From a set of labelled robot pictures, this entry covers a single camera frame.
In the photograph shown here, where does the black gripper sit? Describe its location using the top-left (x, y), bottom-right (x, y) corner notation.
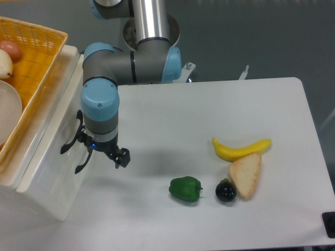
top-left (77, 127), bottom-right (130, 169)

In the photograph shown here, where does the white top drawer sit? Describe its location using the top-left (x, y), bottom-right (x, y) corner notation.
top-left (16, 56), bottom-right (86, 221)

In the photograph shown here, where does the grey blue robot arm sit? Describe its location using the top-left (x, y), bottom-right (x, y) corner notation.
top-left (74, 1), bottom-right (182, 167)

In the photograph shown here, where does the white drawer cabinet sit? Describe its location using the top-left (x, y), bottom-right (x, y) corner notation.
top-left (1, 45), bottom-right (84, 221)

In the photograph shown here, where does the green bell pepper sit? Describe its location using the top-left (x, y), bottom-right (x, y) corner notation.
top-left (169, 176), bottom-right (203, 203)

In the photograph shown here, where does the white bowl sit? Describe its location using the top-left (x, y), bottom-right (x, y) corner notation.
top-left (1, 81), bottom-right (22, 145)

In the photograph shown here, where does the orange woven basket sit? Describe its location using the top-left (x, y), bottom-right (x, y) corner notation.
top-left (1, 17), bottom-right (68, 162)

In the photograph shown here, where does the yellow banana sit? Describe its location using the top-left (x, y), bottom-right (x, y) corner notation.
top-left (211, 138), bottom-right (272, 162)

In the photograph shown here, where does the white pear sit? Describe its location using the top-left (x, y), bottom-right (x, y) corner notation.
top-left (0, 49), bottom-right (14, 79)

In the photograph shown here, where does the bread slice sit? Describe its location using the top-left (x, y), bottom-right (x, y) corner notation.
top-left (229, 153), bottom-right (262, 199)

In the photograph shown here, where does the black corner device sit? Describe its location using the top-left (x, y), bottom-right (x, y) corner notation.
top-left (321, 211), bottom-right (335, 238)

